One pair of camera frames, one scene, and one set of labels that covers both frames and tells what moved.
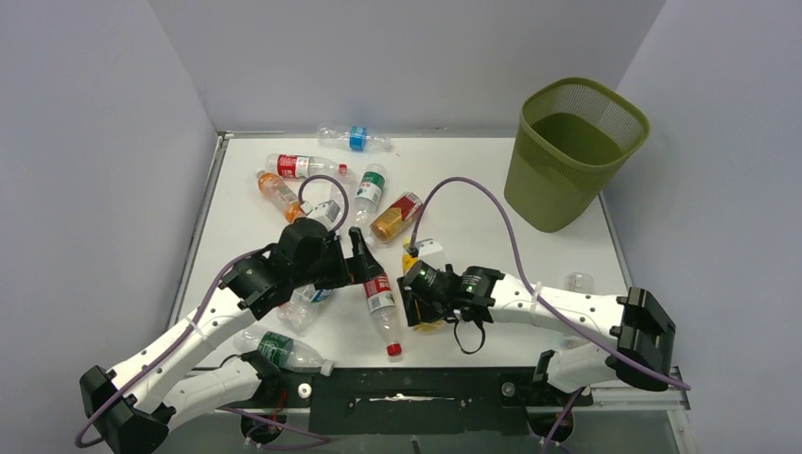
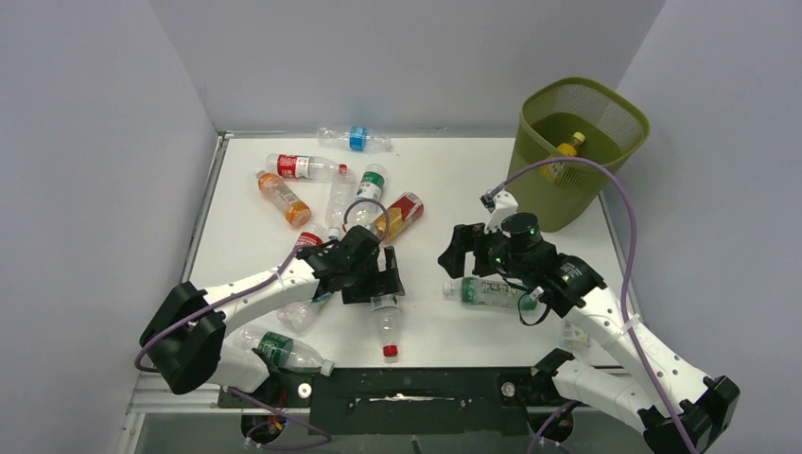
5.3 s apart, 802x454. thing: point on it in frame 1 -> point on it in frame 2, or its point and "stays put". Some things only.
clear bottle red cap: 382,305 stays put
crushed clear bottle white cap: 302,306 stays put
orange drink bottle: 272,187 stays put
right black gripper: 419,310 -> 468,238
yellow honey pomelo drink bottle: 409,258 -> 553,172
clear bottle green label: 368,196 stays put
